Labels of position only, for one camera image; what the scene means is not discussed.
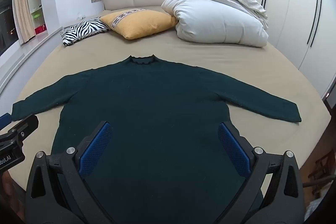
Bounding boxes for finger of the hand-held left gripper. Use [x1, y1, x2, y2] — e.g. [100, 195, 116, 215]
[7, 114, 39, 141]
[0, 113, 12, 130]

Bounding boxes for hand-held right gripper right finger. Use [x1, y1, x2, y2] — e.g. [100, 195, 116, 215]
[217, 122, 305, 224]

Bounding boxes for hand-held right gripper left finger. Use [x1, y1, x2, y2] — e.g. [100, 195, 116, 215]
[25, 121, 113, 224]

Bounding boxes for dark green sweater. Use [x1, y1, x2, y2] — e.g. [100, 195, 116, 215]
[11, 54, 301, 224]

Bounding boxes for white window sill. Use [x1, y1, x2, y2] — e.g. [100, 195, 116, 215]
[0, 27, 64, 94]

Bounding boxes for wooden chair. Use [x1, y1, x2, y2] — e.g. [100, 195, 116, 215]
[304, 148, 336, 199]

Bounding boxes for dark window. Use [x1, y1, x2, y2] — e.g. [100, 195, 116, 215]
[0, 0, 20, 56]

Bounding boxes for bed with beige sheet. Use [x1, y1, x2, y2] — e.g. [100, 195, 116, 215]
[0, 5, 332, 190]

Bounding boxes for zebra print pillow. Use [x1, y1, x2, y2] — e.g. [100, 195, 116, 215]
[60, 17, 112, 46]

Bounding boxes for beige curtain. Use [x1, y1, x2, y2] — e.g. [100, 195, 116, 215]
[12, 0, 36, 45]

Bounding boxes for white duvet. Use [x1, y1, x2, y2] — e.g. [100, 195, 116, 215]
[161, 0, 269, 47]

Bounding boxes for yellow pillow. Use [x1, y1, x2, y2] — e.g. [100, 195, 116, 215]
[99, 8, 179, 40]

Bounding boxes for white wardrobe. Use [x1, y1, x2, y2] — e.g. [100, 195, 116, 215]
[246, 0, 336, 102]

